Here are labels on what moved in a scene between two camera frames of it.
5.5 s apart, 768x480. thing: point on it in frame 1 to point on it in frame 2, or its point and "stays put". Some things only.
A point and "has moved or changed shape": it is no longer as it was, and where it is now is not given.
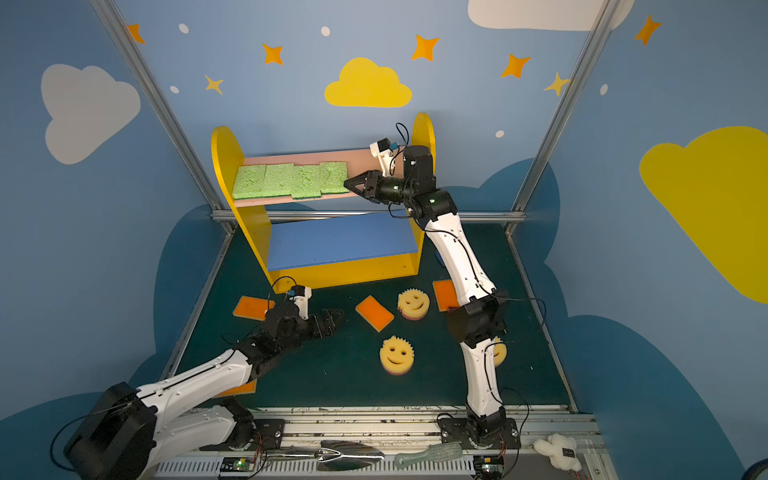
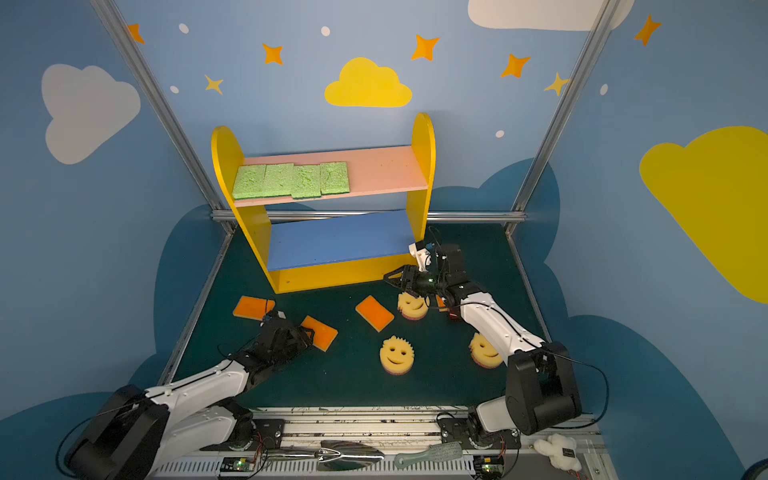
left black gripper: x=312 y=324 to x=291 y=333
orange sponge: x=372 y=311 stays put
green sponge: x=249 y=182 stays put
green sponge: x=332 y=177 stays put
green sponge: x=278 y=179 stays put
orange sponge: x=247 y=388 has moved or changed shape
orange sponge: x=252 y=307 stays put
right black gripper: x=372 y=187 to x=411 y=279
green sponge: x=306 y=181 stays put
